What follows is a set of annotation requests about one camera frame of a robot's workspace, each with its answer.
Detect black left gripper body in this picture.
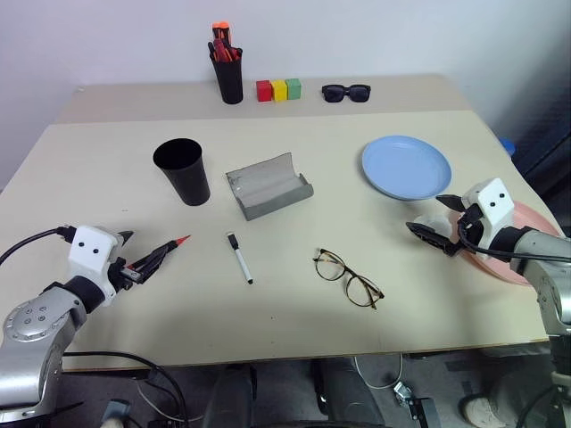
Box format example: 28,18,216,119
109,257,145,293

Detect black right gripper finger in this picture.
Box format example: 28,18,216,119
405,221,461,257
435,193,467,214

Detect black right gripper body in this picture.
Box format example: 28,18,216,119
456,202,485,246

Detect black pen with red tip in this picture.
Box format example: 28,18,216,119
127,235,192,273

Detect white rounded small object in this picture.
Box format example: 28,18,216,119
412,211,460,244

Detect blue plate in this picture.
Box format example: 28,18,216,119
360,135,453,202

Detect pink plate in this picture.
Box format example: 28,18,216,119
454,200,564,287

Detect black empty cup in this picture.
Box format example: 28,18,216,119
152,137,211,207

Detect white marker with black cap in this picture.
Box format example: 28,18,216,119
227,231,255,286

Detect tortoiseshell eyeglasses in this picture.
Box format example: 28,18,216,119
312,248,385,310

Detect grey open glasses case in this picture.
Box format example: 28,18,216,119
225,152,315,222

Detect black sunglasses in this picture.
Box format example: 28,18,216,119
321,83,372,104

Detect white shoe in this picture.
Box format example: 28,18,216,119
460,395,506,425

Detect black pen holder cup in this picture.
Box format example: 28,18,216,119
211,57,244,105

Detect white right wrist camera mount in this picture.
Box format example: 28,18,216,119
461,177,516,251

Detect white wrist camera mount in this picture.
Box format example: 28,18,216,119
461,177,516,251
67,226,128,309

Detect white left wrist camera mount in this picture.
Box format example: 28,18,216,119
67,226,128,309

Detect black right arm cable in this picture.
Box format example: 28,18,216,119
457,208,571,265

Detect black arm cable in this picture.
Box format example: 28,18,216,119
457,208,571,265
0,226,78,268

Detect black floor cable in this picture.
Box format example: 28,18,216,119
62,350,194,428

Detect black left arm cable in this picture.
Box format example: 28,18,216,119
0,226,78,268

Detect white thin cable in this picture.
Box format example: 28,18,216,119
353,354,403,391

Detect metal caster bracket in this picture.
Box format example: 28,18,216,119
393,381,417,407

